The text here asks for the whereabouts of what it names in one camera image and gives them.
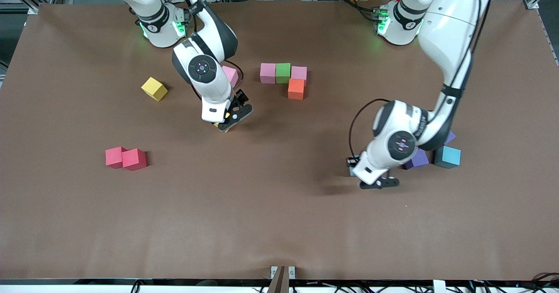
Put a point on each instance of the purple foam cube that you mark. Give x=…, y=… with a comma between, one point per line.
x=419, y=161
x=450, y=136

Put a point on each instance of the teal foam cube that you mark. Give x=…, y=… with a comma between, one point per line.
x=447, y=156

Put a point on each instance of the table edge clamp bracket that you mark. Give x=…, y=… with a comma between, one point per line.
x=281, y=282

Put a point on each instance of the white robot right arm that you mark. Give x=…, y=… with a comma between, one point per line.
x=201, y=68

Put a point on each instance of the brown table cover sheet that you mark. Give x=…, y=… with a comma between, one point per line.
x=279, y=218

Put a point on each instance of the orange foam cube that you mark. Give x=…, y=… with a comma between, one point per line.
x=296, y=89

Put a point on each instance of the dark red foam cube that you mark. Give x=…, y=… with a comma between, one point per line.
x=134, y=159

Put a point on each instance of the yellow foam cube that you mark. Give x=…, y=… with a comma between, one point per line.
x=153, y=87
x=216, y=125

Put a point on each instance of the light red foam cube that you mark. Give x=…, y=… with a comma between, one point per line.
x=113, y=157

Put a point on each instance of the pink foam cube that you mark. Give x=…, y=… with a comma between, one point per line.
x=267, y=74
x=299, y=72
x=231, y=75

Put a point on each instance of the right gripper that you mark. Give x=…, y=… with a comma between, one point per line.
x=240, y=97

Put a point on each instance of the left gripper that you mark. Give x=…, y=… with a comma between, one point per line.
x=352, y=160

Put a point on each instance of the white table post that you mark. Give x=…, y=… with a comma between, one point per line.
x=439, y=287

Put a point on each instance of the green foam cube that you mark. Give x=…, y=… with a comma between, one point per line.
x=283, y=73

